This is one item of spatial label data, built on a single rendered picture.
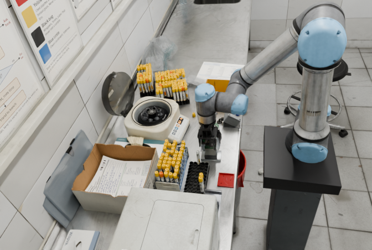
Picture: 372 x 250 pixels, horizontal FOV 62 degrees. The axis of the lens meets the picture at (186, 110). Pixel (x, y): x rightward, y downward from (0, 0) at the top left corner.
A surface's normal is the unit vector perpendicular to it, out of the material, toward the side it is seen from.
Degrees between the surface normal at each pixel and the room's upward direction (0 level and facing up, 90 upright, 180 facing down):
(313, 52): 82
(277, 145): 4
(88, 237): 1
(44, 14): 94
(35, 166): 90
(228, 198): 0
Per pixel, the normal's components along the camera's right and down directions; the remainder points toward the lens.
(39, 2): 0.99, 0.07
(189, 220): -0.11, -0.74
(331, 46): -0.35, 0.54
